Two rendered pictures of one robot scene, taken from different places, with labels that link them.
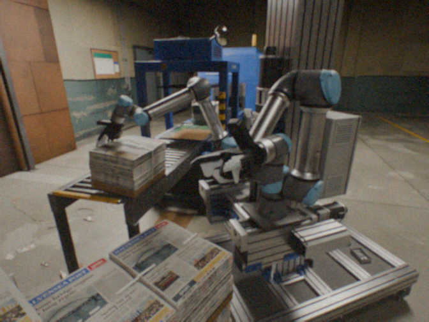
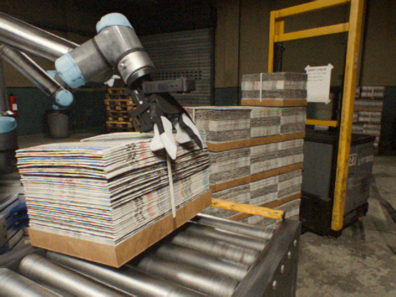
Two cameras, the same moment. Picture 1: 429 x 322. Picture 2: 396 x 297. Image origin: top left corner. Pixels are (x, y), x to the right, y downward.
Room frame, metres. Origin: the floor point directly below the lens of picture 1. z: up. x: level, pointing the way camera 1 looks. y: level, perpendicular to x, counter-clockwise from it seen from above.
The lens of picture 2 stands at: (2.10, 0.87, 1.15)
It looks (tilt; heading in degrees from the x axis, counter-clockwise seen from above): 11 degrees down; 194
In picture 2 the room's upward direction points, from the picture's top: straight up
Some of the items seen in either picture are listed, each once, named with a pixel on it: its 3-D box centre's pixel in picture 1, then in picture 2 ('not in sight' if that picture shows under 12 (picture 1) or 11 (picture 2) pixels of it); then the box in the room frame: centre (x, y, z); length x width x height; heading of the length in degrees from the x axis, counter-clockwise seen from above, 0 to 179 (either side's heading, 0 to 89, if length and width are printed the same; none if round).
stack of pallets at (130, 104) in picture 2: not in sight; (133, 111); (-5.60, -2.92, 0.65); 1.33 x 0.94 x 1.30; 169
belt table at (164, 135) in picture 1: (193, 135); not in sight; (2.83, 0.25, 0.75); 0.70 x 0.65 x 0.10; 165
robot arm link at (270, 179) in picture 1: (267, 174); (60, 98); (0.78, -0.18, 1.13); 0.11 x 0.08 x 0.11; 46
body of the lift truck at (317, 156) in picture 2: not in sight; (322, 174); (-0.82, 1.36, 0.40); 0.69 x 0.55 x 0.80; 53
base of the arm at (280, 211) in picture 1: (272, 202); (5, 158); (1.05, -0.28, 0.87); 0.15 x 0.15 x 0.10
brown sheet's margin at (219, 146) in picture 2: not in sight; (211, 141); (0.29, 0.51, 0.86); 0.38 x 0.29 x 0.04; 54
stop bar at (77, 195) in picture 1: (85, 197); (215, 202); (1.21, 0.71, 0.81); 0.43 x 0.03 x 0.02; 75
